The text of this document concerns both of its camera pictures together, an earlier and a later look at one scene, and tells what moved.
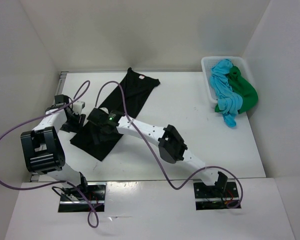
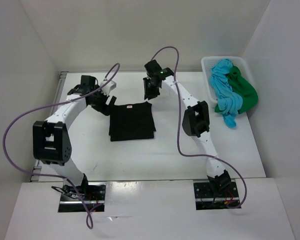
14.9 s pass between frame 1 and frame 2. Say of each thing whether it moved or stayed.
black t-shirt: moved
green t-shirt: stayed
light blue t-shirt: stayed
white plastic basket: stayed
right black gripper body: moved
